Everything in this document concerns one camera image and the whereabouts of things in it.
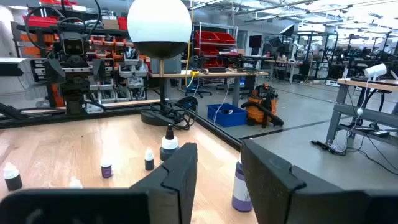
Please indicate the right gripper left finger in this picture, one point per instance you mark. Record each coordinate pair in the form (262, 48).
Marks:
(93, 205)

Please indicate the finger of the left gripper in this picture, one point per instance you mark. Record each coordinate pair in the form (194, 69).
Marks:
(53, 71)
(99, 70)

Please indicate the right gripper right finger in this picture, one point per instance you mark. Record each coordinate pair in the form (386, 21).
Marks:
(311, 202)

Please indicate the small dark food coloring bottle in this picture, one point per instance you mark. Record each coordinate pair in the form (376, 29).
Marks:
(13, 182)
(75, 184)
(149, 163)

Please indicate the small purple food coloring bottle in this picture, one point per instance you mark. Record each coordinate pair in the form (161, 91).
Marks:
(106, 171)

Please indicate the large purple food coloring bottle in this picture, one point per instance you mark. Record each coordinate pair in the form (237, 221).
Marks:
(239, 189)

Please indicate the small grey-capped bottle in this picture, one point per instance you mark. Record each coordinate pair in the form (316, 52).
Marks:
(169, 143)

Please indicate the parts shelf with bins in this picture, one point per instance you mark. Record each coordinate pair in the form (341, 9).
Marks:
(133, 68)

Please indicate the black power strip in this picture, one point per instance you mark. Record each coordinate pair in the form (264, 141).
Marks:
(323, 146)

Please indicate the white globe lamp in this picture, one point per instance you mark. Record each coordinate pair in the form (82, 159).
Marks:
(159, 28)

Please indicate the grey legged wooden table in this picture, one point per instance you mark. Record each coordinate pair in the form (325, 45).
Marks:
(345, 110)

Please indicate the blue office chair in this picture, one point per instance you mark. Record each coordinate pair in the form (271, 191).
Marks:
(197, 90)

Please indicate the orange shop vacuum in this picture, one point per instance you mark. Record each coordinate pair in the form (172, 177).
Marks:
(259, 109)

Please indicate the wooden top workbench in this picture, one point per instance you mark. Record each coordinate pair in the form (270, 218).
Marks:
(211, 74)

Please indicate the blue plastic floor bin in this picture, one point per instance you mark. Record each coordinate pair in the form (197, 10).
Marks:
(230, 118)

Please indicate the rack with red bins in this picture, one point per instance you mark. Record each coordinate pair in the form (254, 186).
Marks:
(214, 39)

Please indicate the white cylindrical device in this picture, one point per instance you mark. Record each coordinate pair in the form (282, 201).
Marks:
(374, 71)

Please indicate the black framed workstation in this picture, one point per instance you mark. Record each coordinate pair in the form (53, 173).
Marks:
(311, 53)

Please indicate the black monitor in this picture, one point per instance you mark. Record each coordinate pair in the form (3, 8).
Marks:
(255, 41)

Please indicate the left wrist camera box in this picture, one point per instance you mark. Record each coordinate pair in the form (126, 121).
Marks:
(73, 46)

